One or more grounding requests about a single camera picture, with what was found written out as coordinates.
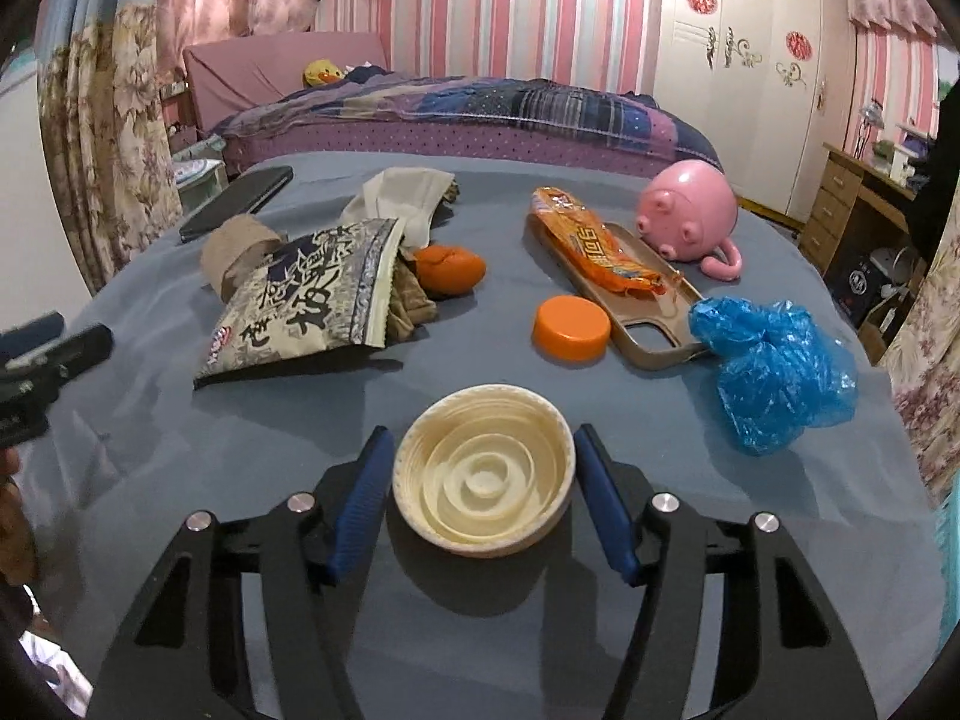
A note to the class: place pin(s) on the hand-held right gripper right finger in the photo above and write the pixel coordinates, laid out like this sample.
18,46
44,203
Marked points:
602,506

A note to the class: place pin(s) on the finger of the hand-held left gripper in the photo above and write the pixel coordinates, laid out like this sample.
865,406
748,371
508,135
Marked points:
75,351
30,334

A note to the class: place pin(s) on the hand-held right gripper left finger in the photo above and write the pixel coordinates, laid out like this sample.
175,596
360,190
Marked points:
361,499

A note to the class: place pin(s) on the cream ribbed bowl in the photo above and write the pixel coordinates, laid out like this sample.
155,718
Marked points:
480,480

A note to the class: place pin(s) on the blue plastic bag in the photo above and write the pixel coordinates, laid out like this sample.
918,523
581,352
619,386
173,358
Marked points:
772,375

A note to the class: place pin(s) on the orange snack wrapper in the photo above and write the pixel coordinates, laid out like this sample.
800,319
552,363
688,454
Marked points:
600,247

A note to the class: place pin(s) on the beige face mask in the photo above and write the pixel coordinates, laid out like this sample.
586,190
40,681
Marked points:
397,195

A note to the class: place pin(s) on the person's left hand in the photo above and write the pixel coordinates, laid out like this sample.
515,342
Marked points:
13,521

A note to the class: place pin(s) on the orange plastic cap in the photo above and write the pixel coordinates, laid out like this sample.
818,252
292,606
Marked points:
571,328

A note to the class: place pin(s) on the beige phone case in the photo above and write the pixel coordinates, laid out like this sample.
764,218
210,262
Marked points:
652,330

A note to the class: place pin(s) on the brown paper tape roll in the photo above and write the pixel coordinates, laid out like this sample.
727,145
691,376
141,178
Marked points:
236,247

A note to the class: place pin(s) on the floral curtain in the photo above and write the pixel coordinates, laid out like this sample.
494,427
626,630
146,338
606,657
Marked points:
112,150
930,375

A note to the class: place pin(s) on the olive cloth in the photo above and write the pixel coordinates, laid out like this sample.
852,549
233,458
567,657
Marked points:
409,300

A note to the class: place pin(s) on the black and white snack bag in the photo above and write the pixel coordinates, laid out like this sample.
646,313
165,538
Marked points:
300,300

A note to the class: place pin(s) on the white nightstand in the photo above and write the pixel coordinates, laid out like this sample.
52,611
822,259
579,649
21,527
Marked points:
199,172

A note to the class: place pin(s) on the black phone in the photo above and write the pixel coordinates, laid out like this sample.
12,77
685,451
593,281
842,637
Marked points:
240,199

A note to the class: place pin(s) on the orange egg-shaped object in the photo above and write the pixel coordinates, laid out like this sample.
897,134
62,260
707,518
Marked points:
448,268

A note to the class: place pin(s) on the white cloth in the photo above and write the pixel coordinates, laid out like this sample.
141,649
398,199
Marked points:
49,667

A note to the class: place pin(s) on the pink pig mug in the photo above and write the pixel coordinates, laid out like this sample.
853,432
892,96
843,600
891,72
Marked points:
690,202

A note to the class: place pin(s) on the pink bed headboard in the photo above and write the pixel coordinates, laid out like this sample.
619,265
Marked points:
247,67

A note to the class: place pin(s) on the black box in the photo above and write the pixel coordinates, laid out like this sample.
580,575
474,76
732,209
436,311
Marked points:
870,281

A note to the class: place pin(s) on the folded striped blankets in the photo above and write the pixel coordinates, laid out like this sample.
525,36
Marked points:
450,139

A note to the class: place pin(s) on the yellow duck plush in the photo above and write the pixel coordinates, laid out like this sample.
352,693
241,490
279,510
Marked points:
322,73

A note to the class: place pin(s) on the wooden desk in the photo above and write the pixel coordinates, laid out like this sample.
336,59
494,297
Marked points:
840,187

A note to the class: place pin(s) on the patchwork blanket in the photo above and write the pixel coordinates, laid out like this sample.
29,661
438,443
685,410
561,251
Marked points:
525,101

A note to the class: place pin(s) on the white wardrobe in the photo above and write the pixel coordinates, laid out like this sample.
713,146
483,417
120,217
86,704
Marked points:
750,112

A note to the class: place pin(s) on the desk lamp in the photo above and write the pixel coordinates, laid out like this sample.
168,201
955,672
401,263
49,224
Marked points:
868,124

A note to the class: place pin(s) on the red round decal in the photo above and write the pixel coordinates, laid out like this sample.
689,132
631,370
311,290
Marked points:
702,0
799,45

